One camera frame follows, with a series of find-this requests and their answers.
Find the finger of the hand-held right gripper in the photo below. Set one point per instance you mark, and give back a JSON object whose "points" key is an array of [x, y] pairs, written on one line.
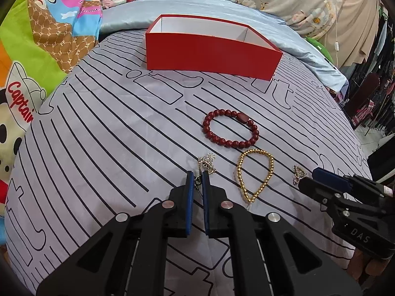
{"points": [[314, 189], [331, 177]]}

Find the red cardboard box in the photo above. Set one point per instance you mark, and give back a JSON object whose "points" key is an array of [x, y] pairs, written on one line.
{"points": [[209, 52]]}

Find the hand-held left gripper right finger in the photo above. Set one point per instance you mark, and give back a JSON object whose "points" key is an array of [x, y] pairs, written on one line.
{"points": [[207, 203]]}

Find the hanging clothes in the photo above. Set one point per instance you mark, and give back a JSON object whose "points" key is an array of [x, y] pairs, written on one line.
{"points": [[385, 67]]}

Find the beige curtain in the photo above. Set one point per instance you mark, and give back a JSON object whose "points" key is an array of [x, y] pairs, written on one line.
{"points": [[355, 21]]}

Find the silver flower pendant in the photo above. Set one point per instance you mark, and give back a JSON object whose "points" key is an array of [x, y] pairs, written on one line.
{"points": [[209, 168]]}

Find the light blue sheet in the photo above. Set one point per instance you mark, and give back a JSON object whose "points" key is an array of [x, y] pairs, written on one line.
{"points": [[129, 15]]}

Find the small silver charm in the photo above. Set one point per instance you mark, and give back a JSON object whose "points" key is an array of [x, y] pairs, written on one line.
{"points": [[298, 172]]}

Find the cartoon monkey blanket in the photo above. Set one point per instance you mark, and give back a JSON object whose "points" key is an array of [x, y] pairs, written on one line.
{"points": [[37, 52]]}

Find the dark wooden chair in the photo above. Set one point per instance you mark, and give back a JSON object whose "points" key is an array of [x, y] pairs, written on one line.
{"points": [[364, 98]]}

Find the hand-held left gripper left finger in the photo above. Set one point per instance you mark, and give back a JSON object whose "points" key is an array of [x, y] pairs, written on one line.
{"points": [[189, 203]]}

